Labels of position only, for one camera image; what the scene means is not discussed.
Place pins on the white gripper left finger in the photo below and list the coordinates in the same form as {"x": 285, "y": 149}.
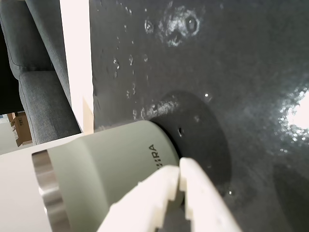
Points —
{"x": 144, "y": 200}

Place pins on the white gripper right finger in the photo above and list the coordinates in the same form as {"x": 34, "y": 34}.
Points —
{"x": 205, "y": 203}

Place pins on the sage green steel-rimmed mug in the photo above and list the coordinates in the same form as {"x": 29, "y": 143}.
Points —
{"x": 108, "y": 164}

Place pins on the beige wooden board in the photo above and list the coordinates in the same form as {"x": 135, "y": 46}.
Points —
{"x": 87, "y": 116}

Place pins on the black table mat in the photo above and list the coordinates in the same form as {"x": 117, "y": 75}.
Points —
{"x": 229, "y": 72}

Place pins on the brown cardboard box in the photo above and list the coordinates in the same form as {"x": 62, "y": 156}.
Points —
{"x": 23, "y": 130}

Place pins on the grey fabric sofa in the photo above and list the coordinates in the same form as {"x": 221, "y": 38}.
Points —
{"x": 41, "y": 96}

